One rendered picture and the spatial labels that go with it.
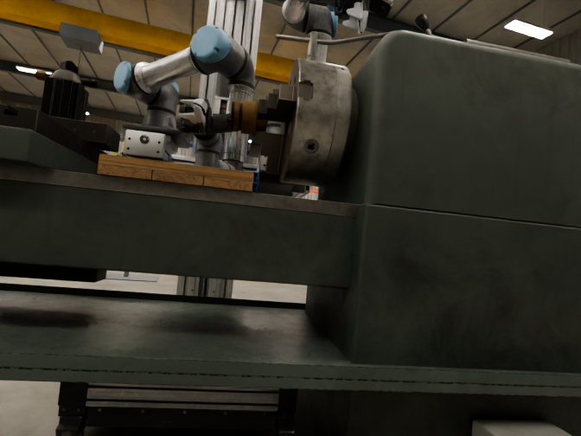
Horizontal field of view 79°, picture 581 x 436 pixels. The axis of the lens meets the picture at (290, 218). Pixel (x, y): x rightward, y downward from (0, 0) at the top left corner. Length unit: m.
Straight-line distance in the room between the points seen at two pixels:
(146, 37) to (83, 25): 1.61
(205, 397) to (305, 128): 1.04
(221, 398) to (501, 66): 1.32
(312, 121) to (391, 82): 0.18
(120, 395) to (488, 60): 1.49
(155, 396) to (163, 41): 11.17
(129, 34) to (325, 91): 11.45
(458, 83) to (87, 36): 11.54
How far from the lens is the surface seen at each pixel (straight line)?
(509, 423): 0.96
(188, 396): 1.47
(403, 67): 0.85
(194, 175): 0.75
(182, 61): 1.36
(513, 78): 0.99
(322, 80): 0.86
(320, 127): 0.82
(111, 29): 12.27
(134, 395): 1.50
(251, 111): 0.92
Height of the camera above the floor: 0.77
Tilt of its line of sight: 4 degrees up
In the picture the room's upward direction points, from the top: 5 degrees clockwise
